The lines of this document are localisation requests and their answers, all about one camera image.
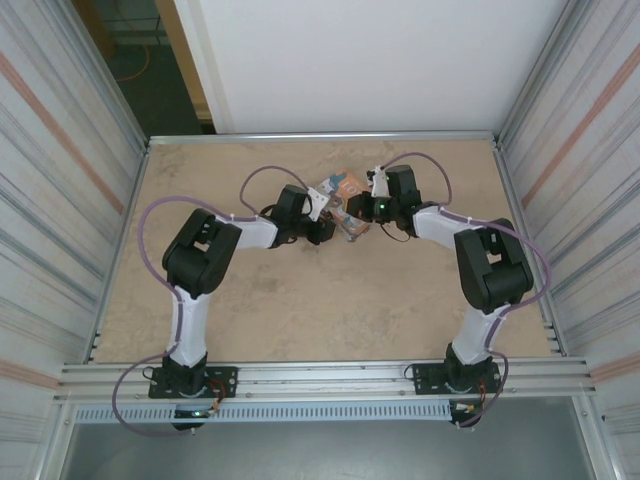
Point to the orange bear print tin box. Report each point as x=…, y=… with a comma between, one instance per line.
x=345, y=192

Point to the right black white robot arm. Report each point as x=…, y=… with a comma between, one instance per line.
x=495, y=280

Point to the right black controller board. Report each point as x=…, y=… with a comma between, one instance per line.
x=467, y=412

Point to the black controller board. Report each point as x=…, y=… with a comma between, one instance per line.
x=192, y=415
x=467, y=412

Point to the left black controller board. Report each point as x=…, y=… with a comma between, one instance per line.
x=192, y=415

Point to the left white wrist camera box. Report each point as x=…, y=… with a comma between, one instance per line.
x=317, y=202

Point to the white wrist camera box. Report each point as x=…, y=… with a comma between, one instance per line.
x=317, y=202
x=379, y=182

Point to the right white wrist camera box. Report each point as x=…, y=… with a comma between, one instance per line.
x=379, y=182

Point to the thin aluminium table edge rail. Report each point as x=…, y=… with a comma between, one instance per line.
x=320, y=137

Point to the wide aluminium mounting rail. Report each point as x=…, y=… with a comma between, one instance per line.
x=325, y=380

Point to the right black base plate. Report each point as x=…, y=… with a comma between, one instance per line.
x=425, y=377

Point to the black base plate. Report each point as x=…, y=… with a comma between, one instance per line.
x=425, y=377
x=222, y=382

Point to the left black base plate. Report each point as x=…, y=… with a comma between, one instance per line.
x=222, y=382

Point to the wooden door frame post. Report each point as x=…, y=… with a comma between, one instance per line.
x=185, y=55

